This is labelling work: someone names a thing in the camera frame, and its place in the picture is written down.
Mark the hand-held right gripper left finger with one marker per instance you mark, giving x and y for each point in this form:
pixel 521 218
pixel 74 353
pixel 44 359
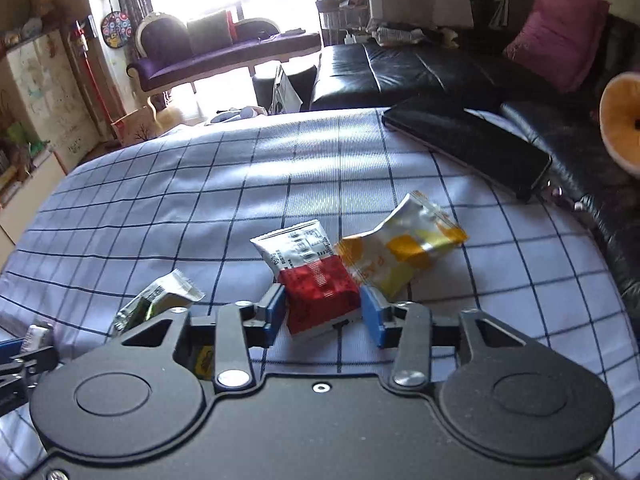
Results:
pixel 274 310

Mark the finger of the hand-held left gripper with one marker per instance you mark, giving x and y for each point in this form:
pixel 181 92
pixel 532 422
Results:
pixel 35 360
pixel 10 347

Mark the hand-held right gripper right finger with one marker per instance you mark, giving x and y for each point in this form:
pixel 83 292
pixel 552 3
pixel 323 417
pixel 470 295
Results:
pixel 372 312

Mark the small silver snack packet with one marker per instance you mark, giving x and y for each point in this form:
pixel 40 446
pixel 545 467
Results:
pixel 39 334

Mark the red white snack packet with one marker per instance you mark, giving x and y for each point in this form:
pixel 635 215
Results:
pixel 320 285

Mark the yellow white snack packet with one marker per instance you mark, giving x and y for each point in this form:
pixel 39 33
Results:
pixel 400 250

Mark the small green snack packet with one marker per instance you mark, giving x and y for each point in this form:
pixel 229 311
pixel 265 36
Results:
pixel 165 295

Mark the white blue checked sheet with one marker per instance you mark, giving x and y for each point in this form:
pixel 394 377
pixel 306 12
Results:
pixel 150 200

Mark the pile of books and toys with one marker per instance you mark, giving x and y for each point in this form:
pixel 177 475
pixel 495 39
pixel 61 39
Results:
pixel 15 155

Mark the black flat case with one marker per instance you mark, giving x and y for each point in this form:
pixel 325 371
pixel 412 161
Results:
pixel 465 140

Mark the grey slipper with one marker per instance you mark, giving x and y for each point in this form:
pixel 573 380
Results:
pixel 240 115

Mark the black stool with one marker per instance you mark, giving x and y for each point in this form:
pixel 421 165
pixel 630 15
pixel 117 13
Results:
pixel 262 87

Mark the pink tree print bag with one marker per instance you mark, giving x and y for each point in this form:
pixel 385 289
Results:
pixel 134 127

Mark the black leather sofa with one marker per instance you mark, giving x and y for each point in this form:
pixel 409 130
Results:
pixel 410 72

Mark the cartoon print cabinet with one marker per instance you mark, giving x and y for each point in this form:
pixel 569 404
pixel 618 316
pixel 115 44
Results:
pixel 50 100

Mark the purple chaise lounge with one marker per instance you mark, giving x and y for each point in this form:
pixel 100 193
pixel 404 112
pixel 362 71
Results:
pixel 210 62

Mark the crumpled white plastic bag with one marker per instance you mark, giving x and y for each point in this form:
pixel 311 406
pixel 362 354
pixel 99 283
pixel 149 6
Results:
pixel 397 35

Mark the red stick vacuum cleaner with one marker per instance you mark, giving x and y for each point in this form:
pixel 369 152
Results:
pixel 92 80

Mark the grey green cushion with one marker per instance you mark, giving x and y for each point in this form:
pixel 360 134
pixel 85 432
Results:
pixel 210 32

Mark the red cushion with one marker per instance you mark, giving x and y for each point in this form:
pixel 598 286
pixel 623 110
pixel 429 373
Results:
pixel 232 25

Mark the storage rack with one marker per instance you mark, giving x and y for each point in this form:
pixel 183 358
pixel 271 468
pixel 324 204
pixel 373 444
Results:
pixel 340 7

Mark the white paper bag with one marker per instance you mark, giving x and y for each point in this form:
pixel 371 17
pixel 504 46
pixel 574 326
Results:
pixel 452 10

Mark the round orange white plush cushion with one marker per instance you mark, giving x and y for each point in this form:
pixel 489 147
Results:
pixel 622 120

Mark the pink pillow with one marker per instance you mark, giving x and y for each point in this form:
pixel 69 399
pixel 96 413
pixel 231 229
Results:
pixel 557 40

